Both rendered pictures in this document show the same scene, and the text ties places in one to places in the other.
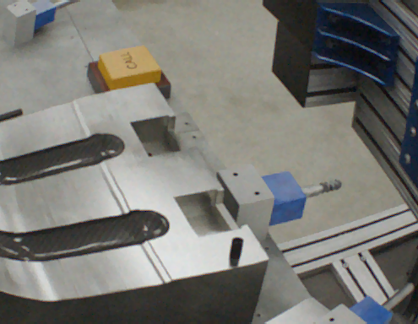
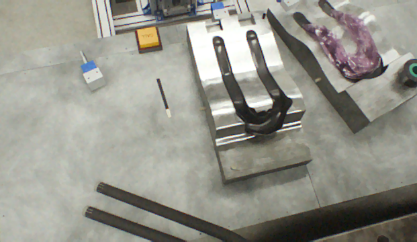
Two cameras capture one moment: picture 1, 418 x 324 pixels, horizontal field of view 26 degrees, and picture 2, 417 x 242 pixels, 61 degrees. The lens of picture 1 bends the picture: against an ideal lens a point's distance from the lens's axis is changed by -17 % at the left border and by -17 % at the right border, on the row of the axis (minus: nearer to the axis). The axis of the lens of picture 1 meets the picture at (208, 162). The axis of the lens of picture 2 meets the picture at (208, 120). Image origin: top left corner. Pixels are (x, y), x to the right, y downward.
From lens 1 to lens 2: 1.03 m
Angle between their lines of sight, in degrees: 53
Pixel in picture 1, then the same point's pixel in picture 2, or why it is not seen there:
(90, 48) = (119, 52)
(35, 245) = (258, 66)
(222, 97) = not seen: outside the picture
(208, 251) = (261, 23)
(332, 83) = not seen: outside the picture
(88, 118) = (204, 44)
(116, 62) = (148, 39)
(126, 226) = (249, 40)
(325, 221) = (61, 33)
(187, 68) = not seen: outside the picture
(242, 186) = (221, 14)
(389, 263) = (119, 10)
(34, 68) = (127, 74)
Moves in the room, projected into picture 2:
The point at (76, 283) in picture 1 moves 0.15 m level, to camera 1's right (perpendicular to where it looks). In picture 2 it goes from (274, 56) to (283, 17)
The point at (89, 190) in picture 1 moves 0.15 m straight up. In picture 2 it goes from (236, 47) to (243, 17)
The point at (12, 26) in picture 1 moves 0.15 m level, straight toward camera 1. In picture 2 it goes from (100, 81) to (149, 81)
